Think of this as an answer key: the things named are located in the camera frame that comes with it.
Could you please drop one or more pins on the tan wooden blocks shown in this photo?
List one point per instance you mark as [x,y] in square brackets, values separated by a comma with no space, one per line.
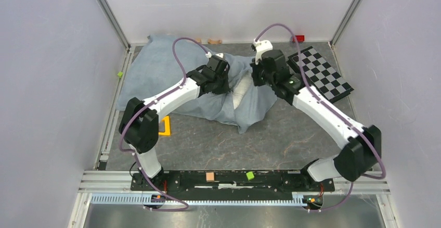
[209,41]

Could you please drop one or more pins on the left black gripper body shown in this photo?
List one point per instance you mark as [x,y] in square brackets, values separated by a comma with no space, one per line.
[222,85]

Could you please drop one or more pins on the tan wooden cube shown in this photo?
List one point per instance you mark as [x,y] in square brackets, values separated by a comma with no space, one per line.
[210,177]

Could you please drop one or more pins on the black white checkerboard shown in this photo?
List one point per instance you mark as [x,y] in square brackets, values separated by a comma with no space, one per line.
[321,74]

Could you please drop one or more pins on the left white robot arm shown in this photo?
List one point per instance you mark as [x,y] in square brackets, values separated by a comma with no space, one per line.
[139,126]

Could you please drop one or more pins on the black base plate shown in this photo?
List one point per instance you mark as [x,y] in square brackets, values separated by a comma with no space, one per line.
[232,185]

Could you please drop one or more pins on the red lego brick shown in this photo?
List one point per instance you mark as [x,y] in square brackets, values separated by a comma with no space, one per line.
[299,38]

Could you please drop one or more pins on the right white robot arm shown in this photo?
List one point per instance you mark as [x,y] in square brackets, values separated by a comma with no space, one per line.
[360,146]

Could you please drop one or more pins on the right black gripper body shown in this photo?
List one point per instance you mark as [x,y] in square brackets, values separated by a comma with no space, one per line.
[260,77]

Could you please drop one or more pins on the white toothed rail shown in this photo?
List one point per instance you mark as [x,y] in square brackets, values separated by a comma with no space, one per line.
[151,200]

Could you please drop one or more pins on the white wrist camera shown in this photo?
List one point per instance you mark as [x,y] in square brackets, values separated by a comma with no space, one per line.
[261,47]
[218,56]

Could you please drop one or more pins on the green cube on rail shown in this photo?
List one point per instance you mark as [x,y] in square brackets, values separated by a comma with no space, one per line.
[250,175]

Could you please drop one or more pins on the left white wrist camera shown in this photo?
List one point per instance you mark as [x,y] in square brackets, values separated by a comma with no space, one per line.
[218,56]

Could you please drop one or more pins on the yellow triangle piece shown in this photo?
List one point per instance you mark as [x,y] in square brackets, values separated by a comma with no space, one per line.
[166,126]

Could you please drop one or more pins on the blue grey pillowcase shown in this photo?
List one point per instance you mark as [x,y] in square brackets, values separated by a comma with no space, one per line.
[155,70]

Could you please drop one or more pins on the white pillow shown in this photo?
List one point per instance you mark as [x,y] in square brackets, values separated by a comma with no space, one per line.
[241,89]

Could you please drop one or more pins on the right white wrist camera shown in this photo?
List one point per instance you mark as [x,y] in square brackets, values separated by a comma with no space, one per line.
[261,47]

